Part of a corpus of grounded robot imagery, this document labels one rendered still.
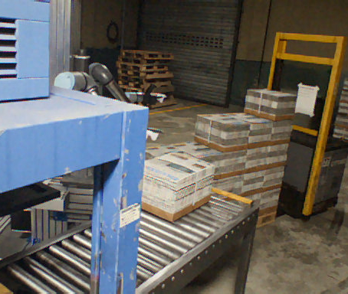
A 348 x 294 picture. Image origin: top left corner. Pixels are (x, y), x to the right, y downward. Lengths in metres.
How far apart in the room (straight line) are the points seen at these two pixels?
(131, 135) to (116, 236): 0.22
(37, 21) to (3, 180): 0.34
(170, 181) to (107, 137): 1.16
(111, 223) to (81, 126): 0.26
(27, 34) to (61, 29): 1.61
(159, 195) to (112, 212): 1.12
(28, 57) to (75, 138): 0.21
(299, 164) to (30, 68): 3.62
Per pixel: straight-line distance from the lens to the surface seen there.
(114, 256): 0.85
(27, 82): 0.79
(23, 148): 0.59
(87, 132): 0.67
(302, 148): 4.12
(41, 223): 2.76
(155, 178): 1.89
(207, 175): 2.06
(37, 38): 0.79
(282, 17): 9.77
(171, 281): 1.57
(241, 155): 3.23
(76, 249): 1.68
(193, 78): 10.76
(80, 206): 2.40
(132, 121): 0.74
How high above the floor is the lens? 1.69
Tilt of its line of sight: 16 degrees down
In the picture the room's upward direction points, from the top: 5 degrees clockwise
